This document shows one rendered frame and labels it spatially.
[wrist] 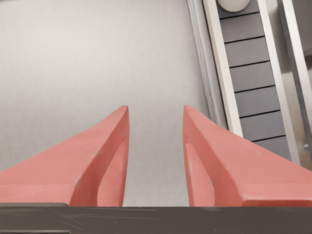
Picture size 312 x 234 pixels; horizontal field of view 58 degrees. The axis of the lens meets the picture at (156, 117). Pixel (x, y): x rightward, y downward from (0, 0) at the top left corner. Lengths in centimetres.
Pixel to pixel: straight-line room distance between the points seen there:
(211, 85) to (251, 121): 8
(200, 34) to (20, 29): 30
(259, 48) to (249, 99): 8
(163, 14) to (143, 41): 6
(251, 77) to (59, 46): 32
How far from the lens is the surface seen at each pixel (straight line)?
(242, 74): 45
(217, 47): 41
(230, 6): 45
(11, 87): 53
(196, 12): 46
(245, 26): 47
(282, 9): 41
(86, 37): 51
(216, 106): 43
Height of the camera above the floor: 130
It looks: 86 degrees down
